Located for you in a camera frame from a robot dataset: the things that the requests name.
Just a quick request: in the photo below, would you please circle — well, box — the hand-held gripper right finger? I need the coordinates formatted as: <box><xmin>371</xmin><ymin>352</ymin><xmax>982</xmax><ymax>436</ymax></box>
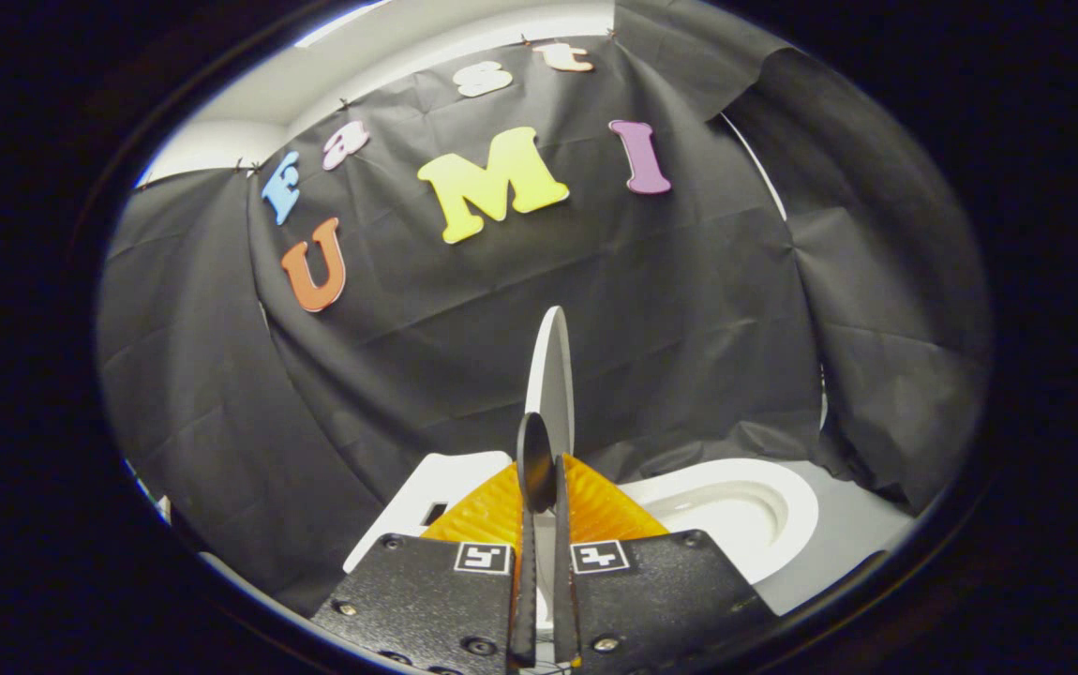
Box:
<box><xmin>553</xmin><ymin>455</ymin><xmax>777</xmax><ymax>674</ymax></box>

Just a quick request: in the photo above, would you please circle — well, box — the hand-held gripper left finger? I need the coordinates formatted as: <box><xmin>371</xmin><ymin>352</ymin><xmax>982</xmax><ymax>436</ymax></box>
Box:
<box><xmin>311</xmin><ymin>457</ymin><xmax>540</xmax><ymax>674</ymax></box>

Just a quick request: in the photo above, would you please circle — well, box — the white toilet lid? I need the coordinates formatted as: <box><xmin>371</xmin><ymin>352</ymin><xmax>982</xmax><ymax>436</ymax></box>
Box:
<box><xmin>516</xmin><ymin>307</ymin><xmax>577</xmax><ymax>515</ymax></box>

